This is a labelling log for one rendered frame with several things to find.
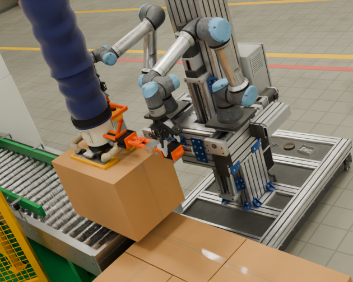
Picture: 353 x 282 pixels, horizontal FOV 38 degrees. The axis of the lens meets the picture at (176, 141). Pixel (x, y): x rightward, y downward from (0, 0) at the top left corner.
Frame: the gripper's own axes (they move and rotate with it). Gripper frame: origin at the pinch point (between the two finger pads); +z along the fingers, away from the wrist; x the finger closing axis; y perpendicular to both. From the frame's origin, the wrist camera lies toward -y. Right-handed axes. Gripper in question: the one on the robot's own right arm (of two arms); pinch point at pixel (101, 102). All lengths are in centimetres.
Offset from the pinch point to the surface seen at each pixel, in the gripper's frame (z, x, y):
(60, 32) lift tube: -63, -30, 39
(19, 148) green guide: 61, -10, -138
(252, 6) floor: 128, 460, -244
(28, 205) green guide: 59, -55, -50
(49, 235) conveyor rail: 63, -65, -11
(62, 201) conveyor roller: 66, -36, -38
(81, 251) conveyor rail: 60, -64, 26
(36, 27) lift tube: -67, -36, 30
